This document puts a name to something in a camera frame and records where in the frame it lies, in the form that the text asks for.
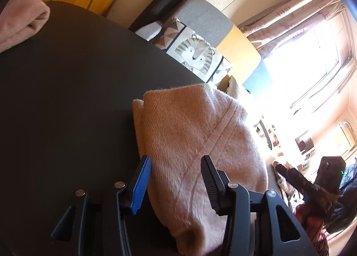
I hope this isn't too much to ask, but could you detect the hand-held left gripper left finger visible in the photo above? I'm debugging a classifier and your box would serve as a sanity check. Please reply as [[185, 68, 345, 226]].
[[50, 155, 152, 256]]

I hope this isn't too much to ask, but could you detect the window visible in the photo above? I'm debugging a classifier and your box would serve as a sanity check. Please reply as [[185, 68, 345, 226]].
[[262, 13, 352, 122]]

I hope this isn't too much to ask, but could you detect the person's right forearm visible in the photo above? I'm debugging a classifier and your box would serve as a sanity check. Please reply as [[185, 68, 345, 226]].
[[296, 206, 331, 256]]

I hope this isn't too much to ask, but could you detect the black monitor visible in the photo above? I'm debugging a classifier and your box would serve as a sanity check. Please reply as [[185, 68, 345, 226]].
[[295, 132, 314, 156]]

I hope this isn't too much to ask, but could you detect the white ribbed knit sweater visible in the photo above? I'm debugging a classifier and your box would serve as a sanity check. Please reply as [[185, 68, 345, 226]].
[[273, 161, 296, 212]]

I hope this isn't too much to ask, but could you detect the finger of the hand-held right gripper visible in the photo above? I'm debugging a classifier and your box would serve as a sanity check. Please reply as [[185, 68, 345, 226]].
[[277, 165, 330, 198]]

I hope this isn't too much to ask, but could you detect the beige patterned curtain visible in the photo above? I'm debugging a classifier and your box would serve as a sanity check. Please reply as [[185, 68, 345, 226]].
[[290, 61, 357, 114], [237, 0, 343, 58]]

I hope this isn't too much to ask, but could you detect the tan knit sweater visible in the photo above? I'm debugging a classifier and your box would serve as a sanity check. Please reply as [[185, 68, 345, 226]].
[[132, 83, 269, 256]]

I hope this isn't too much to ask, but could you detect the tiger print pillow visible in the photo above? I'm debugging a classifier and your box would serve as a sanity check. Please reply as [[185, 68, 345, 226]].
[[155, 17, 234, 83]]

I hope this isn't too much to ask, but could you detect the grey yellow blue sofa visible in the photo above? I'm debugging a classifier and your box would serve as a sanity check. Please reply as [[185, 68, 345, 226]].
[[134, 0, 275, 97]]

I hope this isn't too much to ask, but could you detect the blue puffer jacket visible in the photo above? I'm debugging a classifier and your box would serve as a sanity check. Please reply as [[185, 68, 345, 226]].
[[325, 158, 357, 234]]

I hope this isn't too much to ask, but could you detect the deer print pillow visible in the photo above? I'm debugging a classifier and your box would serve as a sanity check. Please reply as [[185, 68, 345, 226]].
[[224, 75, 251, 103]]

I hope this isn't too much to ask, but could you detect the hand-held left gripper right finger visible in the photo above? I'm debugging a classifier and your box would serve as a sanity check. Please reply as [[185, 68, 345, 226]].
[[201, 155, 320, 256]]

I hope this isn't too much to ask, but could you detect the pinkish beige knit sweater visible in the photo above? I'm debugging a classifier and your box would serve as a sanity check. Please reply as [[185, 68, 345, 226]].
[[0, 0, 51, 54]]

